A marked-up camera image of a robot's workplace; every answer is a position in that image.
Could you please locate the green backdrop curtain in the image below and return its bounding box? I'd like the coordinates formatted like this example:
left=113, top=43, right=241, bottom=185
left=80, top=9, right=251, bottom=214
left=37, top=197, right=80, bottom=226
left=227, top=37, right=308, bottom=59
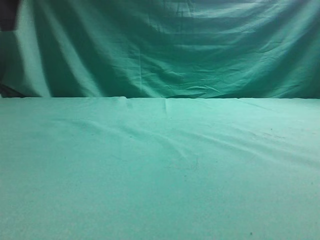
left=0, top=0, right=320, bottom=99

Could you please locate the green table cloth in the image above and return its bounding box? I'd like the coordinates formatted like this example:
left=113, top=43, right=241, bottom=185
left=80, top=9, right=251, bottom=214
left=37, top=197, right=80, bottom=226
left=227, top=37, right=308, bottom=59
left=0, top=97, right=320, bottom=240

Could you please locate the dark object at corner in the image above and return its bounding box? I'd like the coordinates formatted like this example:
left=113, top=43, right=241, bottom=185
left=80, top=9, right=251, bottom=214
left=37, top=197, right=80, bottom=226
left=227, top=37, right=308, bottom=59
left=0, top=0, right=21, bottom=32

